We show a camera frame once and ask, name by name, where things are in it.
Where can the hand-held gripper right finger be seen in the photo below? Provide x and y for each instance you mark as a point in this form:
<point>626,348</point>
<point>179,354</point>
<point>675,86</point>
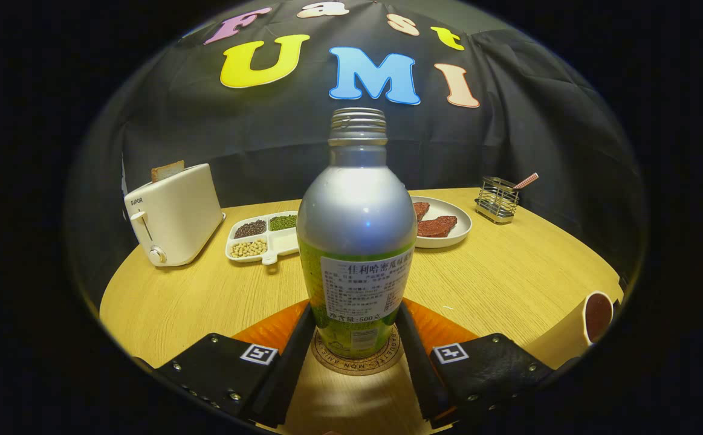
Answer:
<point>417,374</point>

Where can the white oval plate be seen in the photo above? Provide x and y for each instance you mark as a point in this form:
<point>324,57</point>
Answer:
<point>463,226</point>

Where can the white toaster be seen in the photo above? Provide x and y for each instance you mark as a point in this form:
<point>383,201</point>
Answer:
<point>176,217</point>

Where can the white divided tray of beans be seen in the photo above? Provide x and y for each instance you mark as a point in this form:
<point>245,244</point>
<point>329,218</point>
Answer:
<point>257,238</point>

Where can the red-brown meat slice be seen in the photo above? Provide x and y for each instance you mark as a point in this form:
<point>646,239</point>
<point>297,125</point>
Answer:
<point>421,210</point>
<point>437,226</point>

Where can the slice of toast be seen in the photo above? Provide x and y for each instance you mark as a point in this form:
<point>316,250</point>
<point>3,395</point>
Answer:
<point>167,170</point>

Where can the wooden table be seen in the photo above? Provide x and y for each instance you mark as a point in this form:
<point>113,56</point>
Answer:
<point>496,284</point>

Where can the round cork coaster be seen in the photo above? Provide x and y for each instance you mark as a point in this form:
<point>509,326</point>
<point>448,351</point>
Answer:
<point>357,367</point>

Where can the silver juice bottle green label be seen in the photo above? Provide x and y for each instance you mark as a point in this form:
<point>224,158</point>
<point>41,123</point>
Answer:
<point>354,223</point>

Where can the pink checked straw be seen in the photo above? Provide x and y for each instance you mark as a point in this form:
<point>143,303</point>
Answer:
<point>526,180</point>

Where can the black backdrop cloth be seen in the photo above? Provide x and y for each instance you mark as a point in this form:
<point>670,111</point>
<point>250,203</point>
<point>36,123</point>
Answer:
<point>266,133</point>

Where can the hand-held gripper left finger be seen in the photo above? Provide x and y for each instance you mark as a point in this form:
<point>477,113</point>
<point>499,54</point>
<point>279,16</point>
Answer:
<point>291,374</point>

